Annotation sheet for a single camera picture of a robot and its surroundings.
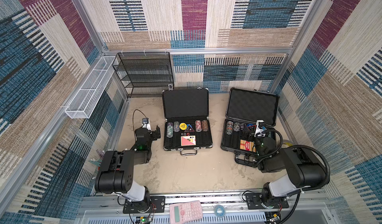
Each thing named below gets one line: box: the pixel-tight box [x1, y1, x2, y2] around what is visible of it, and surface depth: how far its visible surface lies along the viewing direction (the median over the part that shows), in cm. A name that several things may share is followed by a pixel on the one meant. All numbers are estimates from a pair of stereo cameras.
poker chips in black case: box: [166, 119, 209, 138], surface depth 100 cm
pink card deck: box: [180, 135, 197, 147], surface depth 94 cm
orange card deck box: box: [239, 139, 257, 153], surface depth 92 cm
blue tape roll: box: [214, 204, 226, 218], surface depth 73 cm
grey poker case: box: [220, 87, 281, 166], surface depth 99 cm
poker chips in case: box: [226, 120, 257, 135], surface depth 99 cm
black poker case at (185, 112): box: [161, 83, 213, 157], surface depth 98 cm
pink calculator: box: [169, 200, 204, 224], surface depth 71 cm
